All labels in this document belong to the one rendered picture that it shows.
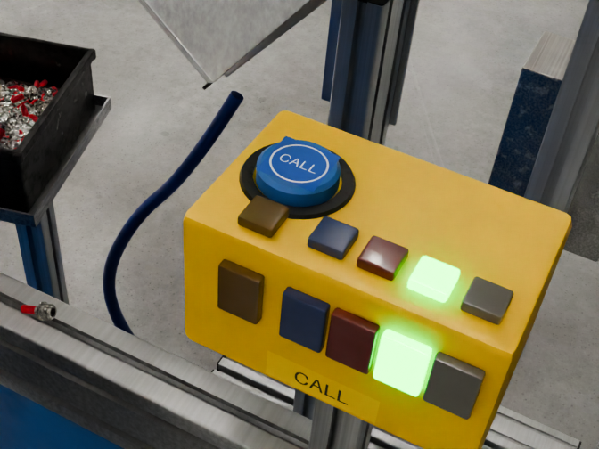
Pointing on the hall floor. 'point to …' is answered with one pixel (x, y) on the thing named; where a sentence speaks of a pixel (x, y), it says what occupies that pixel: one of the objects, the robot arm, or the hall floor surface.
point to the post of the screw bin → (43, 256)
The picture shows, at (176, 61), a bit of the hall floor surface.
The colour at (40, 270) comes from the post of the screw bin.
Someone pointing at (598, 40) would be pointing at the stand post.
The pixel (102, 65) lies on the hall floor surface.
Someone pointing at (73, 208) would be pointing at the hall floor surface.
